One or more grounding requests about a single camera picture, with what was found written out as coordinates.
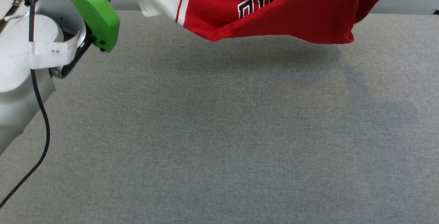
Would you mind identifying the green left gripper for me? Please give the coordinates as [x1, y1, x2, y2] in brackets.
[53, 0, 122, 79]

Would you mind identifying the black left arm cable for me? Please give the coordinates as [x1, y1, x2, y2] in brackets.
[0, 0, 52, 209]

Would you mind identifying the white label tape strip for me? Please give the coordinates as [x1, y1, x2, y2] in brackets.
[27, 11, 87, 70]

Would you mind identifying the red and white basketball jersey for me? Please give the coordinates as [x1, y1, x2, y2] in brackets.
[122, 0, 439, 45]

